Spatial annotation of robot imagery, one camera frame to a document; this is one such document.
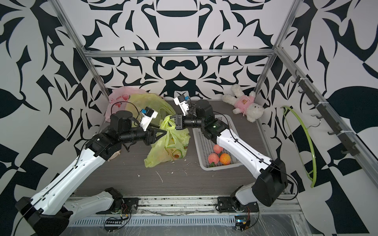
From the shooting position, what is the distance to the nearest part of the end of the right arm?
604 millimetres

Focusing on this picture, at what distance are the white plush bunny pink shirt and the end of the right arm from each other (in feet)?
1.95

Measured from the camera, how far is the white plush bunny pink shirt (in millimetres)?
1066
